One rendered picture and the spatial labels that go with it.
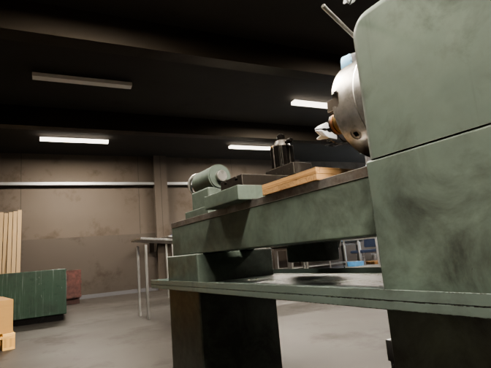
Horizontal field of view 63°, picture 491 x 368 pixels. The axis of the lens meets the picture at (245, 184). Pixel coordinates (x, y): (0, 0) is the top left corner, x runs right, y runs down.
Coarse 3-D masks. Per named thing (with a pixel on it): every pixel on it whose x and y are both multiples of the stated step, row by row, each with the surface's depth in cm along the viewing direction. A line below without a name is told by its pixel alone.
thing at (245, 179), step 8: (240, 176) 156; (248, 176) 157; (256, 176) 159; (264, 176) 161; (272, 176) 163; (280, 176) 165; (224, 184) 167; (232, 184) 161; (240, 184) 156; (248, 184) 156; (256, 184) 158
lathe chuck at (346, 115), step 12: (348, 72) 117; (336, 84) 120; (348, 84) 114; (348, 96) 114; (336, 108) 118; (348, 108) 114; (336, 120) 119; (348, 120) 115; (360, 120) 112; (348, 132) 118; (360, 132) 115; (360, 144) 118
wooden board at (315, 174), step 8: (312, 168) 123; (320, 168) 123; (328, 168) 125; (336, 168) 126; (288, 176) 133; (296, 176) 130; (304, 176) 126; (312, 176) 123; (320, 176) 122; (328, 176) 124; (264, 184) 145; (272, 184) 141; (280, 184) 137; (288, 184) 133; (296, 184) 130; (304, 184) 128; (264, 192) 145; (272, 192) 141
